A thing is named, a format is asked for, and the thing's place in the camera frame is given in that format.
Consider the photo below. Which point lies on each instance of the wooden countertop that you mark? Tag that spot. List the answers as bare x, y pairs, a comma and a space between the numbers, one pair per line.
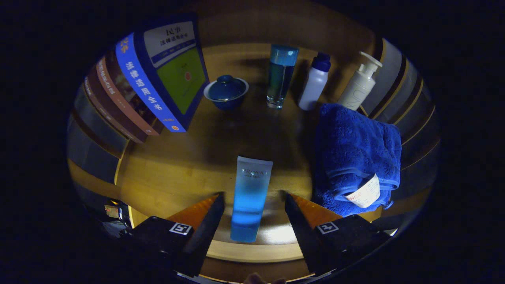
189, 169

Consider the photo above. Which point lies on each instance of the white pump bottle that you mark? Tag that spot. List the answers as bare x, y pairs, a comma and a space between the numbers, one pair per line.
359, 86

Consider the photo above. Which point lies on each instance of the dark brown book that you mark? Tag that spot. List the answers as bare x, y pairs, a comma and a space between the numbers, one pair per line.
106, 118

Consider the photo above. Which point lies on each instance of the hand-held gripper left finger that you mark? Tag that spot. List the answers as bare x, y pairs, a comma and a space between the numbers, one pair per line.
205, 228

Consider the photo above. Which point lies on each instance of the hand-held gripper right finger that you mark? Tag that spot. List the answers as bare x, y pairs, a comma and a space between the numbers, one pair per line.
305, 232

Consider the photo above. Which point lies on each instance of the teal clear bottle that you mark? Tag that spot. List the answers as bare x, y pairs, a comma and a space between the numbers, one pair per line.
281, 79

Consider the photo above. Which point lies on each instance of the reddish brown book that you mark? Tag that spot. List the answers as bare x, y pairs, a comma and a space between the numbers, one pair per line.
122, 106

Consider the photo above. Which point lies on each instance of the blue folded towel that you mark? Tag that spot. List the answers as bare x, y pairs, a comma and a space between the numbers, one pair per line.
355, 146

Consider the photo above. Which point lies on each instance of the wooden drawer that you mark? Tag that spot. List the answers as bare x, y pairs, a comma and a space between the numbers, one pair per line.
236, 273

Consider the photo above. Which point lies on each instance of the blue lidded teacup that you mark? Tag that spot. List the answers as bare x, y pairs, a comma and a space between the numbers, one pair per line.
226, 92

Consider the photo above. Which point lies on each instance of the blue book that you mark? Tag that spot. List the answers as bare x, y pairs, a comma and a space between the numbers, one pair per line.
173, 71

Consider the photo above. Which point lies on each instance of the blue cosmetic tube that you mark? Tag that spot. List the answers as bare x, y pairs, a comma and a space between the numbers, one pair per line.
248, 197

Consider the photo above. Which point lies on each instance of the white bottle with blue cap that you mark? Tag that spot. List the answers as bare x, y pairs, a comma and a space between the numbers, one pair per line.
313, 85

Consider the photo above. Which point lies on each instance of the wooden cabinet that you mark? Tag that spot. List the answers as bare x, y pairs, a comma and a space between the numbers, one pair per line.
252, 27

